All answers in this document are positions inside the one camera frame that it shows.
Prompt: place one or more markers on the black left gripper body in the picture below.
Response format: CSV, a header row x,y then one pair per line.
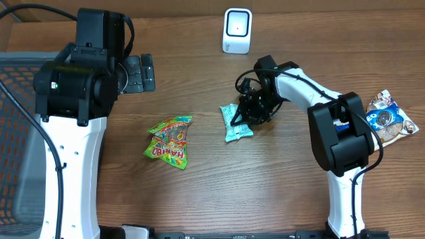
x,y
135,83

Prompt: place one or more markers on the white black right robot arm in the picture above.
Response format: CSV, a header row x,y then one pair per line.
x,y
341,138

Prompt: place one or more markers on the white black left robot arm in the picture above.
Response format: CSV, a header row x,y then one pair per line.
x,y
75,94

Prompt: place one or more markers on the green Haribo gummy bag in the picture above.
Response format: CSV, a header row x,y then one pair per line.
x,y
169,141

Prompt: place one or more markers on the beige dried mushroom bag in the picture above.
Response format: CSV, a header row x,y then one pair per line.
x,y
396,131

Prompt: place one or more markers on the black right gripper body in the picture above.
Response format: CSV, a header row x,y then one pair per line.
x,y
257,105

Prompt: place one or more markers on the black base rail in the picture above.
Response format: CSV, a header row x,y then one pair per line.
x,y
301,234

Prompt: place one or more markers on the blue snack packet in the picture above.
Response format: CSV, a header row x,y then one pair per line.
x,y
381,118

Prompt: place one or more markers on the grey plastic lattice basket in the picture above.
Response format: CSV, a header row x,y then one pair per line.
x,y
23,162

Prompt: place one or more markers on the white barcode scanner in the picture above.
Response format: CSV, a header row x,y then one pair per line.
x,y
237,29

